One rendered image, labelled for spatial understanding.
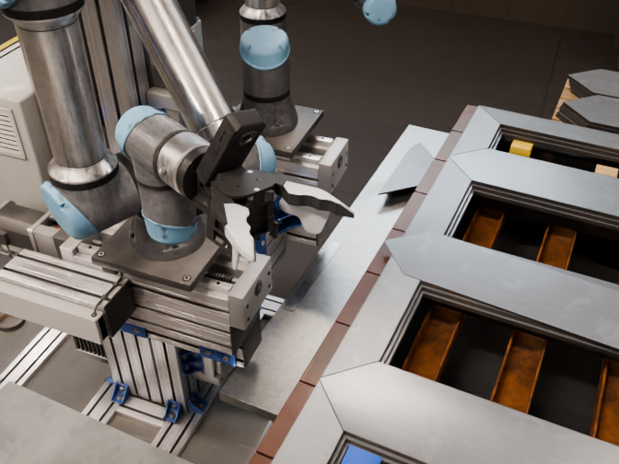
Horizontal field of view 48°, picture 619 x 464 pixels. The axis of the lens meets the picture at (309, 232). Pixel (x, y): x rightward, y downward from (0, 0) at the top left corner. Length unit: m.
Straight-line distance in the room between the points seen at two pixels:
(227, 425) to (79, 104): 1.23
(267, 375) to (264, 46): 0.75
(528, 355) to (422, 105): 2.55
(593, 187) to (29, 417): 1.50
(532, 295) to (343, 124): 2.39
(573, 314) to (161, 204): 0.97
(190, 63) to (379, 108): 3.01
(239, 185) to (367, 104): 3.27
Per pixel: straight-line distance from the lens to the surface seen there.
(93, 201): 1.22
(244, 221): 0.75
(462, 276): 1.63
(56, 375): 2.36
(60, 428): 1.14
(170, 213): 0.98
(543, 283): 1.66
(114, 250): 1.42
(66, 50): 1.11
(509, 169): 2.02
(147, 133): 0.92
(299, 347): 1.67
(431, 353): 1.68
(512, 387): 1.65
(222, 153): 0.80
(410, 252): 1.67
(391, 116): 3.94
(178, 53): 1.06
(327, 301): 1.77
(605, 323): 1.61
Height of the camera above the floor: 1.93
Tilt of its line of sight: 39 degrees down
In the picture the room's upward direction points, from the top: straight up
